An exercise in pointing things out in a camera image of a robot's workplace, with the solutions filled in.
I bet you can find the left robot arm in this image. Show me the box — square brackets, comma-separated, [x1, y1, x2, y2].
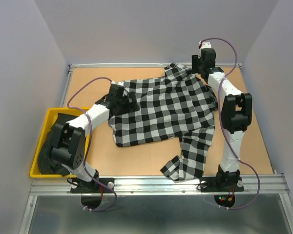
[48, 84, 139, 192]

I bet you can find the yellow plastic bin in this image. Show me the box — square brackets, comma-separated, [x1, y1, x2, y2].
[30, 108, 89, 178]

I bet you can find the black white checkered shirt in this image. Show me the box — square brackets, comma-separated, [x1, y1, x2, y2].
[109, 64, 218, 181]

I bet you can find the aluminium front rail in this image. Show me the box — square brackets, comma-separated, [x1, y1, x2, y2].
[29, 174, 290, 196]

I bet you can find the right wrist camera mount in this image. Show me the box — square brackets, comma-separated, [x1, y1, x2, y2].
[199, 41, 212, 50]

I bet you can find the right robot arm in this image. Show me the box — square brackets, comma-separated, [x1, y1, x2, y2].
[192, 42, 252, 192]

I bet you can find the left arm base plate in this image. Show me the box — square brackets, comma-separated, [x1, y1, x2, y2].
[66, 178, 112, 194]

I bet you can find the dark shirt in bin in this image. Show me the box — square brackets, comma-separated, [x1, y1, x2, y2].
[38, 113, 74, 176]

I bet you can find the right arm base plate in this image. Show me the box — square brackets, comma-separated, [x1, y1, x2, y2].
[197, 176, 244, 194]

